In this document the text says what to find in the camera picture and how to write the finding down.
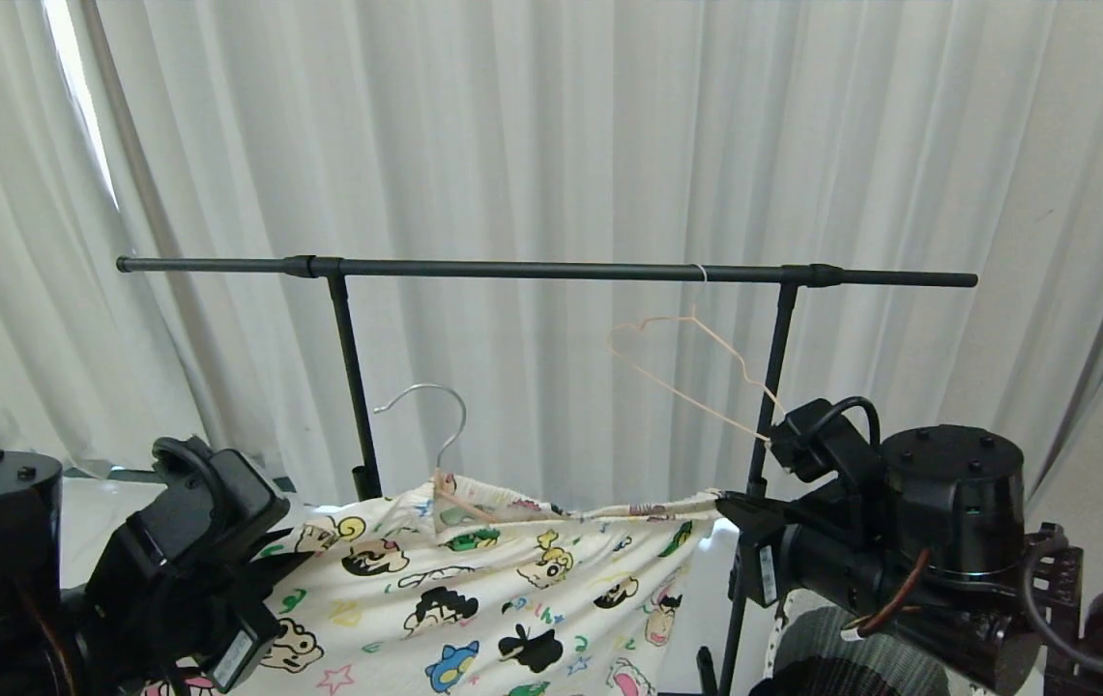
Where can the black clothes rack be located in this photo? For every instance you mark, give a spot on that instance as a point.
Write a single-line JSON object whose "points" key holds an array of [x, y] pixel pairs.
{"points": [[512, 270]]}

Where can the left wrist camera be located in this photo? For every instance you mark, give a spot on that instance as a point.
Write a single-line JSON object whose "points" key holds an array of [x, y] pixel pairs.
{"points": [[232, 503]]}

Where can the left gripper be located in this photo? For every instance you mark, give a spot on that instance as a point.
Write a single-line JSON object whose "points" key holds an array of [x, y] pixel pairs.
{"points": [[213, 628]]}

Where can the white laundry basket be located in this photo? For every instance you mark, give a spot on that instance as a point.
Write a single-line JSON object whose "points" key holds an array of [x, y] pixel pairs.
{"points": [[831, 648]]}

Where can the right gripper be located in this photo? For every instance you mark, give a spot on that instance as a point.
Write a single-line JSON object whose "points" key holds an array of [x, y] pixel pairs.
{"points": [[822, 570]]}

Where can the cream printed garment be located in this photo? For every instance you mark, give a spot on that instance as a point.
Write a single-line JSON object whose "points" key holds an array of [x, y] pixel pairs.
{"points": [[474, 619]]}

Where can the black garment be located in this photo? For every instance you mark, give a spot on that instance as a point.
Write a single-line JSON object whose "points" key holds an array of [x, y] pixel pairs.
{"points": [[764, 688]]}

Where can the pink clothes hanger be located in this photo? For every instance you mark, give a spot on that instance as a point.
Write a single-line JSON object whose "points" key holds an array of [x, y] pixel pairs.
{"points": [[686, 392], [438, 480]]}

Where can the white curtain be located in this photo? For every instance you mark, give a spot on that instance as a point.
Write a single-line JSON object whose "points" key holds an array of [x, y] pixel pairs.
{"points": [[512, 145]]}

